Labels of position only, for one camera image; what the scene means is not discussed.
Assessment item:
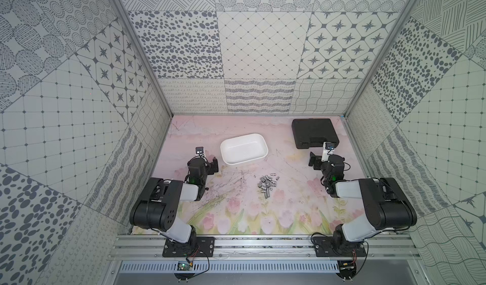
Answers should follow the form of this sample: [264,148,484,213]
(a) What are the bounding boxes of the chrome socket in pile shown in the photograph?
[258,176,277,190]

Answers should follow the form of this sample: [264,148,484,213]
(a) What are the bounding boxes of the small circuit board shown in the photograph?
[177,262,192,271]

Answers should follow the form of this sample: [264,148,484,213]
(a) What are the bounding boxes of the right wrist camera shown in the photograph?
[321,142,335,162]

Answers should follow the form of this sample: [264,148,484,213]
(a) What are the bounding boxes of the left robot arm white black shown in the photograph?
[129,156,219,248]

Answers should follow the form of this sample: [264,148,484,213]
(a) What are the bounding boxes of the aluminium mounting rail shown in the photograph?
[108,234,420,260]

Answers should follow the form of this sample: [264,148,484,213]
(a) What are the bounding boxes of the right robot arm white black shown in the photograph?
[308,152,417,248]

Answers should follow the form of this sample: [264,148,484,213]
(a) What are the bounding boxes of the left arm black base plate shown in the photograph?
[162,236,215,258]

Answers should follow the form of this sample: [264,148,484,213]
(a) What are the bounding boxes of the white plastic storage box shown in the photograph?
[220,133,269,166]

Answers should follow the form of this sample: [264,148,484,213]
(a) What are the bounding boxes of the white slotted cable duct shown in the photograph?
[119,260,339,274]

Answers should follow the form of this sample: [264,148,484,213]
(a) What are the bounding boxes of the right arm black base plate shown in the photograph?
[311,236,367,258]

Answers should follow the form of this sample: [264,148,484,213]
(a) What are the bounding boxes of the black plastic tool case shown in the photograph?
[292,118,340,149]

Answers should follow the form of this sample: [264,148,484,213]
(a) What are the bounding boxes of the chrome socket pile front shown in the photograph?
[260,187,273,199]

